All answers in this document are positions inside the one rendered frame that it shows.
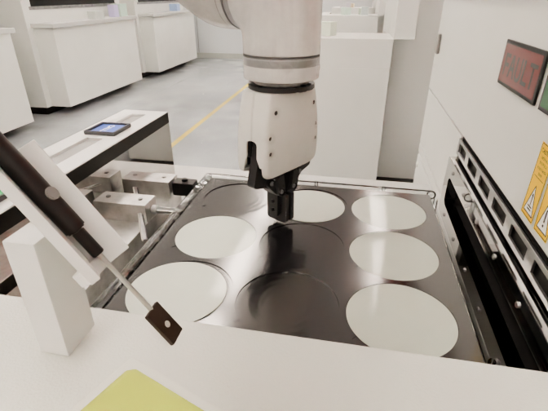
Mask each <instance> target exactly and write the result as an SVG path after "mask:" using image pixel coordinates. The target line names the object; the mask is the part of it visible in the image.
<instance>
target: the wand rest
mask: <svg viewBox="0 0 548 411"><path fill-rule="evenodd" d="M18 151H19V152H20V153H21V154H22V155H23V156H24V157H25V158H26V159H27V160H28V162H29V163H30V164H31V165H32V166H33V167H34V168H35V169H36V170H37V171H38V173H39V174H40V175H41V176H42V177H43V178H44V179H45V180H46V181H47V182H48V183H49V184H50V185H51V186H52V187H54V188H56V189H57V190H58V191H59V193H60V196H61V197H62V198H63V199H64V200H65V201H66V202H67V203H68V205H69V206H70V207H71V208H72V209H73V210H74V211H75V212H76V213H77V214H78V216H79V217H80V218H81V219H82V220H83V221H84V222H85V223H84V226H83V227H82V228H85V229H86V230H87V231H88V232H89V233H90V235H91V236H92V237H93V238H94V239H95V240H96V241H97V242H98V243H99V244H100V245H101V247H102V248H103V249H104V251H103V252H102V254H103V255H104V256H105V257H106V258H107V259H108V261H109V262H112V261H113V260H114V259H115V258H117V257H118V256H119V255H120V254H122V253H123V252H124V251H126V250H127V249H128V248H129V246H128V245H127V244H126V243H125V242H124V241H123V240H122V238H121V237H120V236H119V235H118V234H117V233H116V231H115V230H114V229H113V228H112V227H111V226H110V225H109V223H108V222H107V221H106V220H105V219H104V217H103V216H102V215H101V214H100V213H99V212H98V211H97V209H96V208H95V207H94V206H93V205H92V204H91V203H90V202H89V201H88V200H87V199H86V198H85V196H84V195H83V194H82V193H81V192H80V191H79V190H78V188H77V187H76V186H75V185H74V184H73V183H72V181H71V180H70V179H69V178H68V177H67V176H66V174H65V173H64V172H63V171H62V170H61V169H60V168H59V167H58V166H57V165H56V164H55V163H54V162H53V160H52V159H51V158H50V157H49V156H48V155H47V153H46V152H45V151H44V150H43V149H42V148H41V146H40V145H39V144H38V143H37V142H36V141H35V140H32V141H30V142H29V143H27V144H26V145H24V146H23V147H21V148H19V149H18ZM0 190H1V191H2V192H3V193H4V194H5V195H6V196H7V198H8V199H9V200H10V201H11V202H12V203H13V204H14V205H15V206H16V207H17V208H18V209H19V210H20V211H21V212H22V213H23V214H24V216H25V217H26V218H27V219H28V220H29V221H30V223H28V224H26V225H25V226H23V227H22V228H21V229H20V230H18V231H17V232H15V233H13V234H12V235H10V236H9V237H8V238H7V239H5V240H4V241H2V244H3V246H4V249H5V251H6V254H7V257H8V260H9V263H10V265H11V269H12V271H13V274H14V276H15V280H16V283H17V285H18V287H19V290H20V293H21V296H22V299H23V301H24V305H25V307H26V310H27V313H28V314H29V319H30V321H31V323H32V326H33V330H34V333H35V334H36V337H37V340H38V343H39V346H40V348H41V351H42V352H47V353H52V354H57V355H62V356H70V354H71V353H72V352H73V351H74V349H75V348H76V347H77V345H78V344H79V343H80V342H81V341H82V340H83V339H84V337H85V336H86V335H87V334H88V332H89V331H90V330H91V328H92V327H93V326H94V324H95V323H94V321H93V317H92V314H91V309H90V305H89V302H88V299H87V296H86V290H85V287H86V286H87V285H93V284H94V283H95V282H97V281H98V280H99V279H100V276H99V274H100V273H101V272H102V271H103V270H104V269H105V268H106V267H107V266H106V265H105V264H104V263H103V262H102V261H101V260H100V259H99V258H98V256H97V257H96V258H92V257H91V255H90V254H89V253H88V252H87V251H86V250H85V249H84V248H83V247H82V246H81V245H80V244H79V243H78V242H77V241H76V239H75V238H74V237H73V235H71V236H65V235H64V234H63V233H62V232H61V230H60V229H59V228H58V227H57V226H56V225H55V224H54V223H53V222H52V221H51V220H50V219H49V218H48V217H47V216H46V215H45V213H44V212H42V211H41V210H40V209H39V207H38V206H37V205H36V204H35V203H34V202H33V201H32V200H31V199H30V198H29V197H28V195H27V194H26V193H25V192H24V191H23V190H22V189H21V188H20V187H19V186H18V185H17V184H16V183H15V182H14V181H13V180H12V179H11V177H10V176H9V175H8V174H7V173H6V172H5V171H4V170H3V169H2V168H1V167H0ZM74 245H75V246H76V247H77V248H76V247H75V246H74ZM85 257H86V258H85ZM87 259H88V260H87Z"/></svg>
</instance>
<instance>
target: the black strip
mask: <svg viewBox="0 0 548 411"><path fill-rule="evenodd" d="M167 123H169V118H168V113H165V114H164V115H162V116H160V117H159V118H157V119H156V120H154V121H152V122H150V123H148V124H147V125H146V126H144V127H142V128H141V129H139V130H137V131H136V132H134V133H133V134H131V135H129V136H127V137H126V138H124V139H123V140H121V141H119V142H118V143H116V144H114V145H113V146H112V147H110V148H108V149H106V150H104V151H103V152H101V153H100V154H98V155H97V156H95V157H93V158H91V159H90V160H89V161H86V162H85V163H83V164H81V165H80V166H79V167H77V168H75V169H74V170H71V171H70V172H68V173H67V174H66V176H67V177H68V178H69V179H70V180H71V181H72V183H73V184H74V185H76V184H78V183H80V182H81V181H83V180H84V179H85V178H87V177H88V176H89V175H91V174H93V173H94V172H96V171H97V170H98V169H100V168H101V167H103V166H105V165H106V164H108V163H109V162H110V161H112V160H113V159H115V158H116V157H118V156H120V155H121V154H123V153H124V152H125V151H127V150H128V149H130V148H132V147H133V146H135V145H136V144H137V143H139V142H140V141H142V140H143V139H145V138H147V137H148V136H150V135H151V134H152V133H154V132H155V131H157V130H159V129H160V128H162V127H163V126H164V125H166V124H167ZM24 219H26V217H25V216H24V214H23V213H22V212H21V211H20V210H19V209H18V208H17V207H16V206H15V205H14V206H12V207H11V208H10V209H8V210H6V211H4V212H3V213H1V214H0V235H2V234H3V233H4V232H6V231H7V230H9V229H10V228H12V227H14V226H15V225H16V224H18V223H19V222H21V221H22V220H24Z"/></svg>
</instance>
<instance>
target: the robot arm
mask: <svg viewBox="0 0 548 411"><path fill-rule="evenodd" d="M176 1H177V2H178V3H180V4H181V5H182V6H183V7H185V8H186V9H187V10H189V11H190V12H191V13H193V14H194V15H195V16H197V17H198V18H200V19H201V20H203V21H205V22H206V23H208V24H212V25H213V26H217V27H220V28H225V29H240V30H241V33H242V45H243V69H244V78H245V79H247V80H249V81H248V88H245V89H244V90H243V93H242V97H241V107H240V115H239V125H238V165H239V168H240V170H243V171H249V176H248V182H247V185H248V187H251V188H254V189H261V188H263V189H264V190H265V191H267V215H268V216H269V217H271V218H273V219H276V220H278V221H281V222H282V223H286V222H288V220H291V219H292V218H293V217H294V192H293V191H294V190H295V189H296V188H297V186H298V177H299V175H300V173H301V171H302V170H303V169H305V168H306V167H307V166H308V165H309V164H310V160H311V159H312V158H313V157H314V156H315V154H316V144H317V105H316V88H315V82H314V80H316V79H318V78H319V72H320V39H321V21H322V4H323V0H176ZM274 179H275V180H274Z"/></svg>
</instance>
